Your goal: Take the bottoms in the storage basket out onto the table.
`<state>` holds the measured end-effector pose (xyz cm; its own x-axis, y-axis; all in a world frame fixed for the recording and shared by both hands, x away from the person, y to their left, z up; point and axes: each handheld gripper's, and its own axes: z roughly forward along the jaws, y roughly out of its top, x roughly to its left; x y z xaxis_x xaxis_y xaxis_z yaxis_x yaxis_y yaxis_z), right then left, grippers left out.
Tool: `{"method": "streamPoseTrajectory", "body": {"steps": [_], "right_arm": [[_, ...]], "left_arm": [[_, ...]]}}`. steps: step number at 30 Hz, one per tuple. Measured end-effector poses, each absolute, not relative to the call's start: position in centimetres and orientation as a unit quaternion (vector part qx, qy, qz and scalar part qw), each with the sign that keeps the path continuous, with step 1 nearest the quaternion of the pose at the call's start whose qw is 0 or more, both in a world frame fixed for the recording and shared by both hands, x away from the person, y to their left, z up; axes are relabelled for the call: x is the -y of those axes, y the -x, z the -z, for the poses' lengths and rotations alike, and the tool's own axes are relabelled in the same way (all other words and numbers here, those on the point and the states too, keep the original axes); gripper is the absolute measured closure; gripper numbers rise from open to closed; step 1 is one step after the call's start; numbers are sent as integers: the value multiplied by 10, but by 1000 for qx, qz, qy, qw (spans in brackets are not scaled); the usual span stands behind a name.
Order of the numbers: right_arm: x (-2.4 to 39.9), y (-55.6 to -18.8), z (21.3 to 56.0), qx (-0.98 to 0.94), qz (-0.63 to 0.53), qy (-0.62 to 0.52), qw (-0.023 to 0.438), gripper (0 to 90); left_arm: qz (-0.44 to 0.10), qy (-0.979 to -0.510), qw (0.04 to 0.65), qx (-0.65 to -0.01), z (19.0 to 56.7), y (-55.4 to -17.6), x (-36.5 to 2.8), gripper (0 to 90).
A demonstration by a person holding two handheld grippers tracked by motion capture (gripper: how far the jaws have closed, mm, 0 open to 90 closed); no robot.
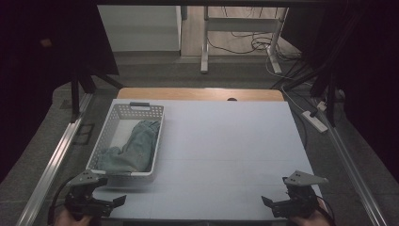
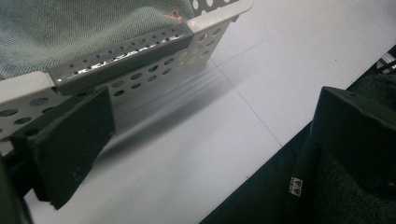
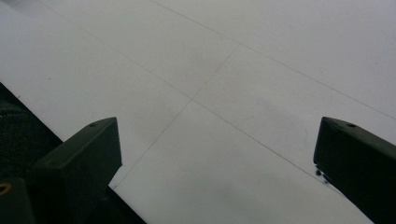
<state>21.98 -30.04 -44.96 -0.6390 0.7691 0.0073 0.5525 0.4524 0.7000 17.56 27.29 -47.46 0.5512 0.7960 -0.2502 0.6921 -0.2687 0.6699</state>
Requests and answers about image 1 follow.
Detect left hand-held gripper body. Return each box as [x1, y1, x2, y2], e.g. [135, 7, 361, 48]
[63, 169, 113, 221]

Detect faded blue-green denim pants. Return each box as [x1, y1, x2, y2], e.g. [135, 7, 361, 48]
[95, 119, 162, 174]

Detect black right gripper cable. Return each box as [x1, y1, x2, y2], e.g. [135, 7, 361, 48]
[314, 195, 336, 226]

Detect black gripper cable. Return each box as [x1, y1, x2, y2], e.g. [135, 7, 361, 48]
[314, 195, 336, 226]
[46, 176, 77, 226]

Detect person's right hand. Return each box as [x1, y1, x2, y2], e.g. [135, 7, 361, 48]
[289, 207, 331, 226]

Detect white perforated plastic basket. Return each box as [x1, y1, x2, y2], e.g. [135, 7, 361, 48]
[86, 101, 166, 186]

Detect white floor cable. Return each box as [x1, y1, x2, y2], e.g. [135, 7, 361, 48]
[264, 56, 314, 115]

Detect white table mat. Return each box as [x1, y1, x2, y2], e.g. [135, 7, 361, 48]
[91, 98, 327, 222]

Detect white metal desk frame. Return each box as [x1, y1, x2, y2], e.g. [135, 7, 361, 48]
[199, 6, 290, 75]

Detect person's left hand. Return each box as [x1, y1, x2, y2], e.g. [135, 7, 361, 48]
[54, 208, 92, 226]

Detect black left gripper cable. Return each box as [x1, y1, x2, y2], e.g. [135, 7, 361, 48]
[46, 176, 77, 226]

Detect long white power strip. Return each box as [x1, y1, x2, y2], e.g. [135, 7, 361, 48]
[301, 109, 329, 134]

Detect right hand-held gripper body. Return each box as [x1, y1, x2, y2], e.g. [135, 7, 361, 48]
[271, 169, 329, 219]

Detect black metal stand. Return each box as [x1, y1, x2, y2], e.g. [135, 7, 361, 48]
[271, 59, 347, 129]
[69, 60, 125, 124]

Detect dark curtain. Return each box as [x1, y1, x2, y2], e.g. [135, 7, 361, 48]
[0, 0, 120, 185]
[281, 0, 399, 185]

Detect black floor socket frame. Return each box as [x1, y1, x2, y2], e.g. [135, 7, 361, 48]
[72, 122, 96, 146]

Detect wooden table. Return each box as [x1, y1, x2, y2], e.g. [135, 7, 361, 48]
[116, 87, 285, 103]

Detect aluminium frame rail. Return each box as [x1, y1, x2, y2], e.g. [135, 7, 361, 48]
[14, 91, 96, 226]
[311, 99, 389, 226]

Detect white cabinet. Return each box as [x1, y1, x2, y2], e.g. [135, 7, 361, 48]
[97, 4, 184, 53]

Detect black floor cables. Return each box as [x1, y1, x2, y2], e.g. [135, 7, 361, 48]
[206, 6, 304, 64]

